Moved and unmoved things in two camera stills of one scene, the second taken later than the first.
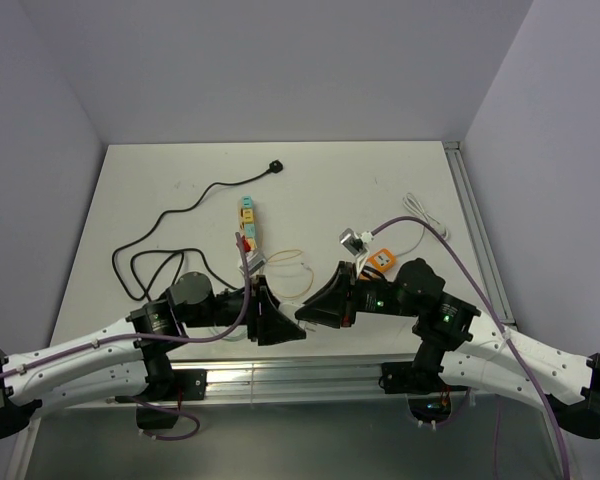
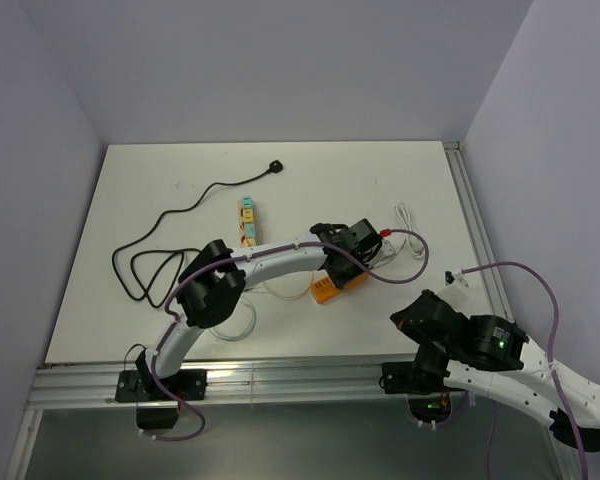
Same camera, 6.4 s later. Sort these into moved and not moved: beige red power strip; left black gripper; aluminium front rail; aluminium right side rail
Moved: left black gripper
Not moved: aluminium front rail; beige red power strip; aluminium right side rail
